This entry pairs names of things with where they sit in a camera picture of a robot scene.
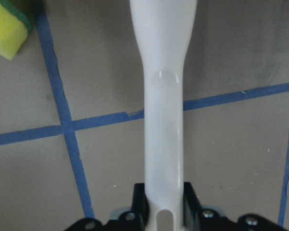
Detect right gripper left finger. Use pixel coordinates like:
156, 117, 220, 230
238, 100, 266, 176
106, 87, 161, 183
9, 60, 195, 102
131, 183, 149, 217

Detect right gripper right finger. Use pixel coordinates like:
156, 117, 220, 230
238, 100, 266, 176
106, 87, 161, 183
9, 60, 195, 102
183, 182, 202, 217

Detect beige hand brush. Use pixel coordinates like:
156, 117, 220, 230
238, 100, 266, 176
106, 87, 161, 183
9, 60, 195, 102
130, 0, 197, 231

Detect yellow green sponge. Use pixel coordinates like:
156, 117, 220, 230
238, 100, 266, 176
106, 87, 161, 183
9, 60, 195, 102
0, 0, 32, 60

